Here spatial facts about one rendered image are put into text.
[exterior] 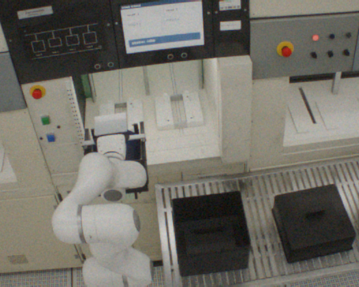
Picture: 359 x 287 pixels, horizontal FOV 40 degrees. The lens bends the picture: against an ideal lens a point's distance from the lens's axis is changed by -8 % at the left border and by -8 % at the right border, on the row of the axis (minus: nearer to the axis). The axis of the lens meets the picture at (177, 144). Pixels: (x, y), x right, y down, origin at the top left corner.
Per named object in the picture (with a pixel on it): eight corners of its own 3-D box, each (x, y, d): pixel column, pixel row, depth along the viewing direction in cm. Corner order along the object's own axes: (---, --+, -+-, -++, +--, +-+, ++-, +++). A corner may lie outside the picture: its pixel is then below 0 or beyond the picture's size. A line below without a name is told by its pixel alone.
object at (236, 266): (174, 223, 223) (170, 197, 211) (238, 214, 223) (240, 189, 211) (180, 277, 204) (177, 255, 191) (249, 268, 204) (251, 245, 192)
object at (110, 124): (93, 203, 208) (76, 147, 185) (93, 166, 222) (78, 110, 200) (154, 197, 208) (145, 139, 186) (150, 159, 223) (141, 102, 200)
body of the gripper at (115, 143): (99, 170, 185) (99, 147, 193) (128, 167, 186) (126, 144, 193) (95, 156, 180) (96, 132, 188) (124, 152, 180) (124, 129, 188)
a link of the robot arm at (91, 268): (145, 309, 174) (136, 277, 157) (93, 312, 174) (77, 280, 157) (143, 281, 183) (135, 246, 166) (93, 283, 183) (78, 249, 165)
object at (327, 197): (287, 264, 204) (291, 247, 194) (271, 208, 224) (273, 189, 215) (353, 249, 205) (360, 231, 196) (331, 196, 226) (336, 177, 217)
